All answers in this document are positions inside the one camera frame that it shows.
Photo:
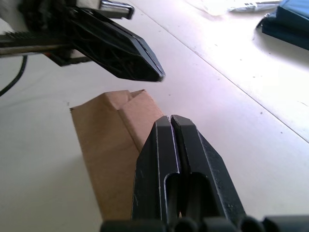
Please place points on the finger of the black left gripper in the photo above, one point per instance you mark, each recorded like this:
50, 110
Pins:
147, 49
108, 53

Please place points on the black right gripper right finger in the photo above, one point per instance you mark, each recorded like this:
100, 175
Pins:
205, 169

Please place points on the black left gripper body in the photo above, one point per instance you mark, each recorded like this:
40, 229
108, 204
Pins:
46, 21

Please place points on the dark blue flat case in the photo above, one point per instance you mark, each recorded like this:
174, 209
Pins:
287, 26

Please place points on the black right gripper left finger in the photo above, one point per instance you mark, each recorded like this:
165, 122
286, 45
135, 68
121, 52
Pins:
149, 169

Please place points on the small brown cardboard box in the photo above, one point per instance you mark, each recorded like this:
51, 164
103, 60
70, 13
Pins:
106, 135

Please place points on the white crumpled plastic bag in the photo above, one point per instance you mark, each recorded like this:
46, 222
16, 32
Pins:
251, 6

